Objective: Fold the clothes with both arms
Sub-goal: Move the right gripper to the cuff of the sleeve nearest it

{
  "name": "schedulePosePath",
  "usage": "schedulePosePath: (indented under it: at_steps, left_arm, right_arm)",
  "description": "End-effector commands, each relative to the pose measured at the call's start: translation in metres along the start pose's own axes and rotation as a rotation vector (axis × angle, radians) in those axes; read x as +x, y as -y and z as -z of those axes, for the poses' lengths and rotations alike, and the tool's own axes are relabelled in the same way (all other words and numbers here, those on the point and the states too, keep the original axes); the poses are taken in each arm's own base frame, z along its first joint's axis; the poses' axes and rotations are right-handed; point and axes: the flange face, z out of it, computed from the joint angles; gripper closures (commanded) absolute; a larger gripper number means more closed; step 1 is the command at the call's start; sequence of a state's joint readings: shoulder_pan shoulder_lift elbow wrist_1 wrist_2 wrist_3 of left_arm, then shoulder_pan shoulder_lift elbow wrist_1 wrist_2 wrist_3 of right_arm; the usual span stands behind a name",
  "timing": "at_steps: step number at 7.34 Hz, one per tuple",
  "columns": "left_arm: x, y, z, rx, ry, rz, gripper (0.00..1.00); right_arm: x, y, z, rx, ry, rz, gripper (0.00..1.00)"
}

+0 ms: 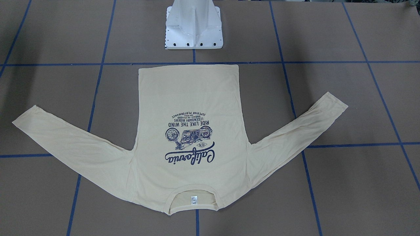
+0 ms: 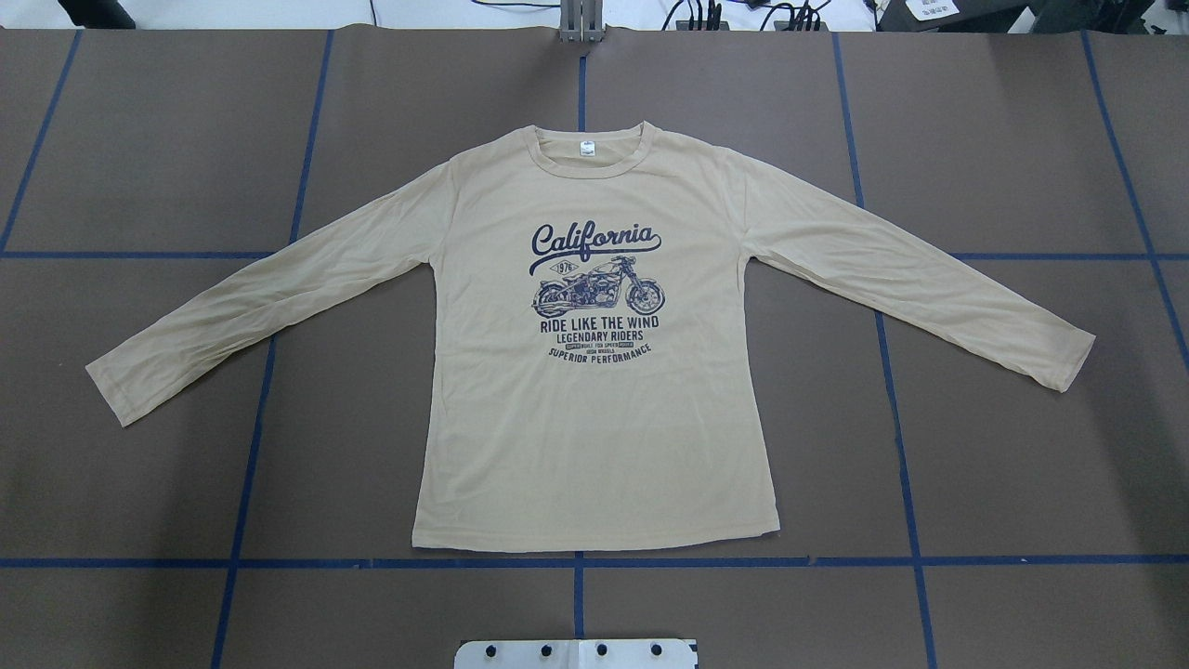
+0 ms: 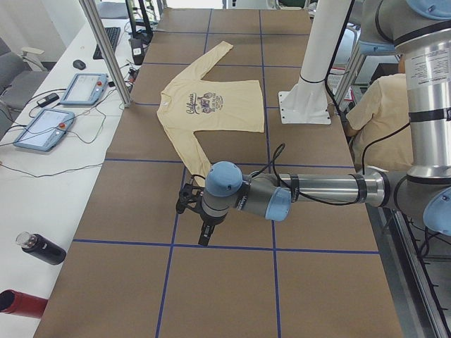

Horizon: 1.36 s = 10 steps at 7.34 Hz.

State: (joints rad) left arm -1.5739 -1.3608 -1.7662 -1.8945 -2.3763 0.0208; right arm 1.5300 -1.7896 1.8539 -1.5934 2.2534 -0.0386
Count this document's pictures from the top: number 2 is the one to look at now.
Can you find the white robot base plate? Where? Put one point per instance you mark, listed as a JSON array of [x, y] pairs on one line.
[[579, 653]]

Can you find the brown paper table cover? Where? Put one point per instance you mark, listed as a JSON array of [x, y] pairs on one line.
[[936, 510]]

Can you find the aluminium frame post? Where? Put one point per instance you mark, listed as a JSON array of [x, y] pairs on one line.
[[581, 21]]

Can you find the beige long-sleeve graphic shirt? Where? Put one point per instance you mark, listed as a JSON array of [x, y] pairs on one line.
[[591, 387]]

